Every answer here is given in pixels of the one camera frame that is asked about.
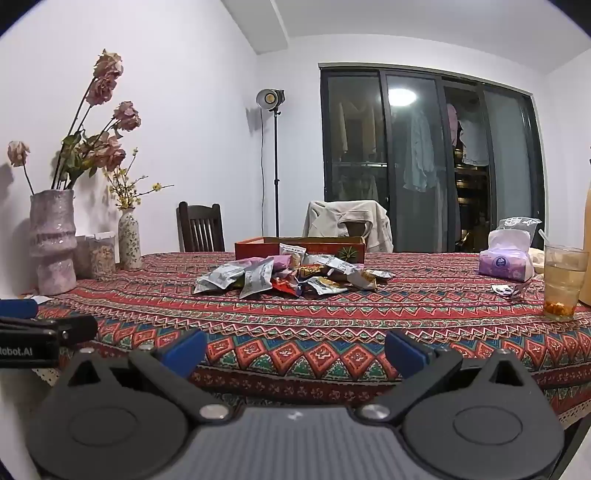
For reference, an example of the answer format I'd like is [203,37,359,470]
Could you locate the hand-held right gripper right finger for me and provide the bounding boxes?
[355,330,527,423]

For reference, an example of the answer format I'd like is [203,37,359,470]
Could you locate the small black white wrapper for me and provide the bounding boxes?
[491,283,532,299]

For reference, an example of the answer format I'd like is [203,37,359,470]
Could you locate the glass cup of tea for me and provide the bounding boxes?
[542,244,589,321]

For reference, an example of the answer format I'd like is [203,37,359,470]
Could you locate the hanging pink garment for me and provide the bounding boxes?
[445,104,460,148]

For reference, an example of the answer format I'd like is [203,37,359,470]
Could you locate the yellow flower sprigs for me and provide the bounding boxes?
[102,148,175,212]

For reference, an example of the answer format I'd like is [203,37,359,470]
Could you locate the small floral ceramic vase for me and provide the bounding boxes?
[117,208,144,271]

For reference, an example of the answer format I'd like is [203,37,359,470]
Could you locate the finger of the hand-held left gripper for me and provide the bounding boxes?
[0,315,99,346]
[0,299,40,319]

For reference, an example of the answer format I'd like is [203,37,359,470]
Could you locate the hanging light blue shirt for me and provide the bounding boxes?
[403,108,438,192]

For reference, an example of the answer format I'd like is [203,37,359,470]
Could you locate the purple tissue pack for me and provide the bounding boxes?
[478,229,536,282]

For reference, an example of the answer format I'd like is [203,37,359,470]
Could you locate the dried pink roses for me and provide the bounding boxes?
[7,48,141,195]

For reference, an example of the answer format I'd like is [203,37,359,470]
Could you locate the large pink ceramic vase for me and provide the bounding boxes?
[29,189,78,296]

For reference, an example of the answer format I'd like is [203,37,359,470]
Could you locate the clear container of seeds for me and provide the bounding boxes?
[89,231,117,280]

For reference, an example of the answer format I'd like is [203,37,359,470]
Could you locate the pale yellow bag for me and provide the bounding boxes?
[527,247,548,276]

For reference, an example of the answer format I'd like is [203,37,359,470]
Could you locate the dark wooden chair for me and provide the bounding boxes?
[177,202,226,253]

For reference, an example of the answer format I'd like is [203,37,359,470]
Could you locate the brown wooden chair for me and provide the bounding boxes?
[339,220,371,239]

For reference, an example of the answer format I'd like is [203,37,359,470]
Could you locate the hanging white garment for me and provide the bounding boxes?
[459,117,489,166]

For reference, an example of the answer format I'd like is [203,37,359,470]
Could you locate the red cardboard box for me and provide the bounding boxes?
[235,236,366,265]

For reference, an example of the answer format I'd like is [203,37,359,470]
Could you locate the studio light on stand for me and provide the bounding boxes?
[256,89,286,237]

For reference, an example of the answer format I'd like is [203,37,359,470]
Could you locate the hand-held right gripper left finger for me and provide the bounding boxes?
[65,329,234,423]

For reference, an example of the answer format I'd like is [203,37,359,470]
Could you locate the hanging beige garment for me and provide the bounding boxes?
[339,102,384,153]

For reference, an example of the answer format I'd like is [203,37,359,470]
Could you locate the beige jacket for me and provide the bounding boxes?
[303,200,393,253]

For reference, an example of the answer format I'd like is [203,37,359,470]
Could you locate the black light cable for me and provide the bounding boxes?
[260,111,267,236]

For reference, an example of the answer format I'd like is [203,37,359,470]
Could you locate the clear plastic bag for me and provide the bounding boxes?
[498,217,543,250]

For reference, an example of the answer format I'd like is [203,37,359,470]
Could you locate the pile of snack packets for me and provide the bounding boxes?
[193,243,395,300]

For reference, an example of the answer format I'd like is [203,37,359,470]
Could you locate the dark framed sliding glass door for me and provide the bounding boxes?
[318,66,546,254]

